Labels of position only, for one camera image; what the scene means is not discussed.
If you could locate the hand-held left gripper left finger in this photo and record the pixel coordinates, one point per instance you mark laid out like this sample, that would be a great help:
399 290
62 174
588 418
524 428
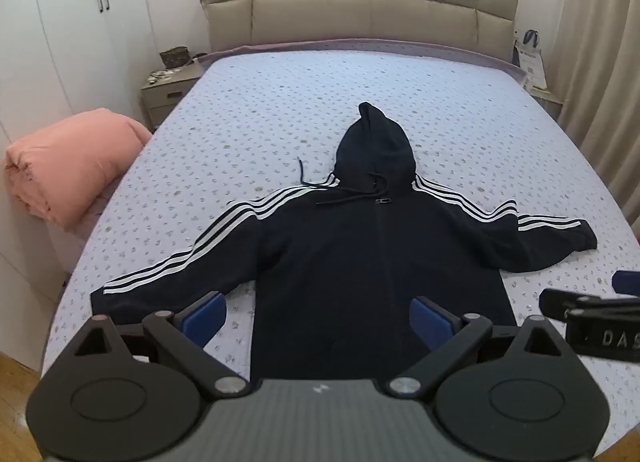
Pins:
205 316

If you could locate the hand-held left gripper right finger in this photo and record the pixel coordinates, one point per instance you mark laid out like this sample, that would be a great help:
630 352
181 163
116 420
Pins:
429 321

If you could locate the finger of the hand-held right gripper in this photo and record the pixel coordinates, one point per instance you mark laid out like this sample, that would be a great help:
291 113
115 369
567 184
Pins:
560 301
627 283

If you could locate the dark navy striped hoodie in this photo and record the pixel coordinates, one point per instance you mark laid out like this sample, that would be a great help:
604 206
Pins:
350 267

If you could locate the folded pink duvet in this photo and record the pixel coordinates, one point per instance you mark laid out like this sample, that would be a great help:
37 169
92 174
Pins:
75 162

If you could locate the beige curtain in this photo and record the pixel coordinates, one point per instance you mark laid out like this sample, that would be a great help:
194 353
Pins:
600 67

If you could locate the grey nightstand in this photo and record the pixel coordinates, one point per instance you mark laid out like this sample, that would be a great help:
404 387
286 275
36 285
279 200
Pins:
167 97

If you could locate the white paper shopping bag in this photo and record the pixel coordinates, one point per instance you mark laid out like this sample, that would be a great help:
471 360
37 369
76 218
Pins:
531 60

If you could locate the bed with dotted lilac sheet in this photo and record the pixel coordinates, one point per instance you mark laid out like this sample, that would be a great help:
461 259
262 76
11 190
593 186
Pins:
300 92

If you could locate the small items on nightstand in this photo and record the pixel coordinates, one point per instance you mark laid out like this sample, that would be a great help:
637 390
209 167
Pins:
160 75

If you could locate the white wardrobe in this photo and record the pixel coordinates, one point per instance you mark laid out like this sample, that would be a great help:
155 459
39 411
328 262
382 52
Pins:
75 42

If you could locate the beige padded headboard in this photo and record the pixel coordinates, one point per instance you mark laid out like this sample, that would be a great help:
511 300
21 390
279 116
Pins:
360 2

